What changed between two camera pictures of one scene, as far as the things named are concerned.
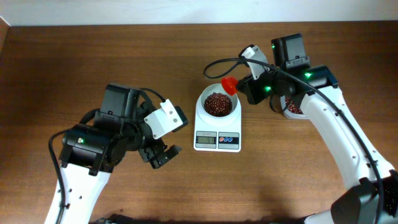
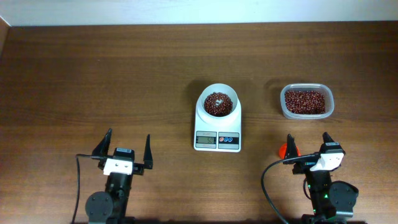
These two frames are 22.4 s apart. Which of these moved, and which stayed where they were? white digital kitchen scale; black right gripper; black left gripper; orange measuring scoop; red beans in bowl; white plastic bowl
Moved: black left gripper; black right gripper; orange measuring scoop
Stayed: white plastic bowl; white digital kitchen scale; red beans in bowl
